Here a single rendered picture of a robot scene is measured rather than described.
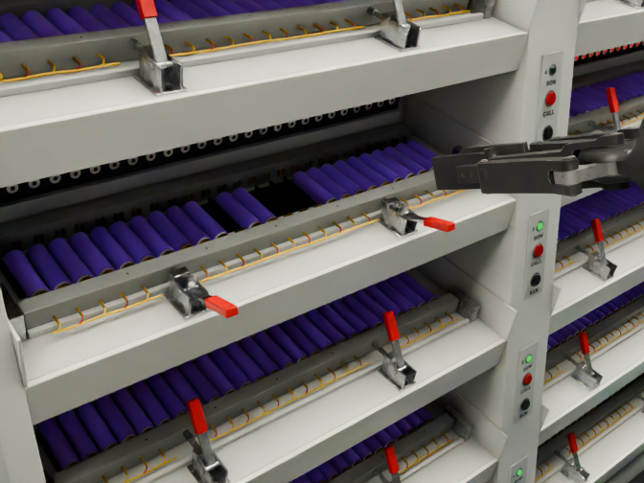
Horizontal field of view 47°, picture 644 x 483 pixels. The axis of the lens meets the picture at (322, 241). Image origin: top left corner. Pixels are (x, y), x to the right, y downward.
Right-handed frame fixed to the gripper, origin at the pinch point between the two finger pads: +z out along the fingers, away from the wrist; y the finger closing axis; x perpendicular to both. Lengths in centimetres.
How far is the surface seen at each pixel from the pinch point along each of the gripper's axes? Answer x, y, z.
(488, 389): 36, -23, 26
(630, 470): 77, -72, 39
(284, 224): 3.3, 8.4, 19.8
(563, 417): 47, -39, 26
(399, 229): 7.2, -4.1, 16.7
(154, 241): 1.6, 20.9, 23.6
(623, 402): 61, -71, 37
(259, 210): 1.7, 8.7, 23.5
